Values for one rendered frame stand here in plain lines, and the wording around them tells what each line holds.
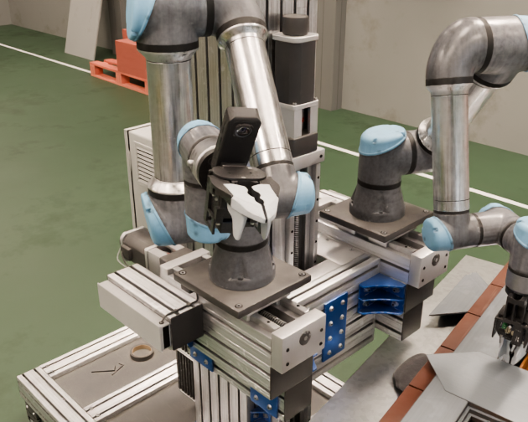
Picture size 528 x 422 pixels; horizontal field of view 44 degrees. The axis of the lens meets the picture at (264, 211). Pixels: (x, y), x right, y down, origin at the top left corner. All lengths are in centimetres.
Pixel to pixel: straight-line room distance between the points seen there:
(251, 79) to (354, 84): 539
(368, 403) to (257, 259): 50
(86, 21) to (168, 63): 821
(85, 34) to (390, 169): 797
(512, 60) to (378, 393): 86
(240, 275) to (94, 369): 130
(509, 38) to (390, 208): 55
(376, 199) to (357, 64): 480
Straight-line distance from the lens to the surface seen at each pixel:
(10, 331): 332
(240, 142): 87
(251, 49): 119
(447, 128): 140
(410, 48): 610
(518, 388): 156
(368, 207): 174
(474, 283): 218
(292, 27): 151
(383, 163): 170
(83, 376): 260
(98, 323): 325
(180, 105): 126
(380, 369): 180
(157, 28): 121
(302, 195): 109
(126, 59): 752
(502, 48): 143
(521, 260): 144
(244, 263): 140
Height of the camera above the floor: 178
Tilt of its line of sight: 24 degrees down
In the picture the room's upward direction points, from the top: straight up
